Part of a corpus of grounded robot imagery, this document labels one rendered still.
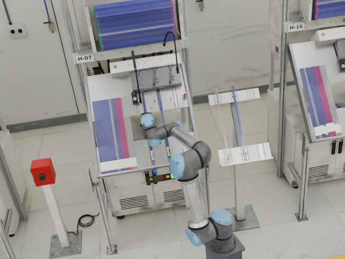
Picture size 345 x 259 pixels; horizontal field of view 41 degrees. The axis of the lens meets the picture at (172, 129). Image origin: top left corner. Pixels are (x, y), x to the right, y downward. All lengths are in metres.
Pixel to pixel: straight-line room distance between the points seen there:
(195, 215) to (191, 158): 0.32
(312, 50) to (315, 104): 0.40
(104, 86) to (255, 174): 1.59
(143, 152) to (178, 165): 0.80
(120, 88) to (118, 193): 0.84
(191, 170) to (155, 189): 1.26
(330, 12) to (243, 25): 1.64
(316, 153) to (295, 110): 0.37
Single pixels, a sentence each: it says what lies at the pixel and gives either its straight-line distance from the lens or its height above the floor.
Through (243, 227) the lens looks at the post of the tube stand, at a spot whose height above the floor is 0.01.
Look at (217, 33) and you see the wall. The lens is 4.81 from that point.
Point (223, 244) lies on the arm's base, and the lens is 2.65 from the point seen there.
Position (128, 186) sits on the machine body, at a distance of 3.53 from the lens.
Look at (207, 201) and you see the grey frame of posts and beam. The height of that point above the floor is 0.34.
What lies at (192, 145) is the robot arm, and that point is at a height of 1.14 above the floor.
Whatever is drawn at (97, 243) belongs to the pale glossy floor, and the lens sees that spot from 3.64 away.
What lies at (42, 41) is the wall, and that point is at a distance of 4.74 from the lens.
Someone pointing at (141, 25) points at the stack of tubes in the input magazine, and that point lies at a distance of 3.05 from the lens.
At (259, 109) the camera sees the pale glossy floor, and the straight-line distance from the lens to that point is 4.95.
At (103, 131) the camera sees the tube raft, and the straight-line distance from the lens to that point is 3.11.
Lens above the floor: 2.57
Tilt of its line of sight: 33 degrees down
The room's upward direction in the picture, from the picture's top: 7 degrees counter-clockwise
